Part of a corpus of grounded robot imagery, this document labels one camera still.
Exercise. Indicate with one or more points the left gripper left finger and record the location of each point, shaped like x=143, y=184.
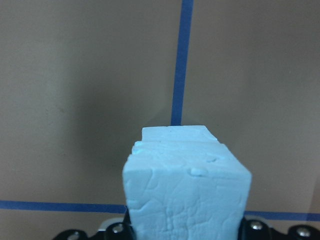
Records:
x=111, y=229

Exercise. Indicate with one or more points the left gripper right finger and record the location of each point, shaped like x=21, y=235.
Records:
x=254, y=228

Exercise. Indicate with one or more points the light blue block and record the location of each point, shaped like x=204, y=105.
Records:
x=185, y=133
x=185, y=190

